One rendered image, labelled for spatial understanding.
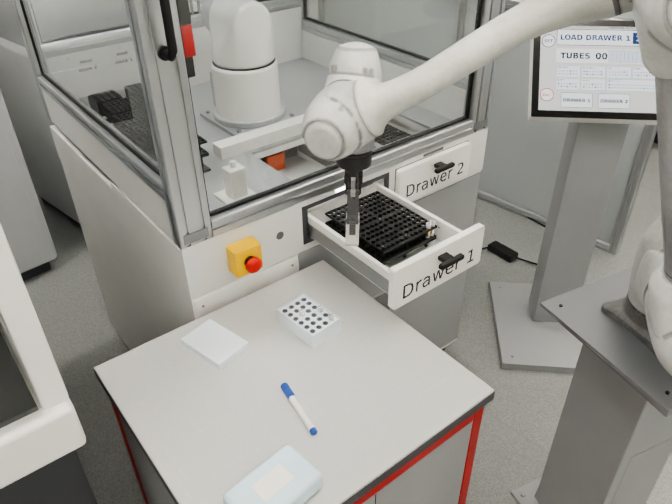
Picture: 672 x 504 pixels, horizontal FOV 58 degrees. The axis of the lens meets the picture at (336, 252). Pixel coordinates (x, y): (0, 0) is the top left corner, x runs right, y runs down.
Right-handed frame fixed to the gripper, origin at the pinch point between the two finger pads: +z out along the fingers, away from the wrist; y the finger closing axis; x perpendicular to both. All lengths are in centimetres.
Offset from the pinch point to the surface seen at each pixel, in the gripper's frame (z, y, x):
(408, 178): 5.2, 34.4, -14.9
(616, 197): 65, 132, -119
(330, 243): 9.0, 7.2, 5.4
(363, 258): 6.7, -1.9, -2.7
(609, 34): -23, 78, -77
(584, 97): -7, 66, -69
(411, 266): 3.2, -9.3, -13.0
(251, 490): 15, -57, 15
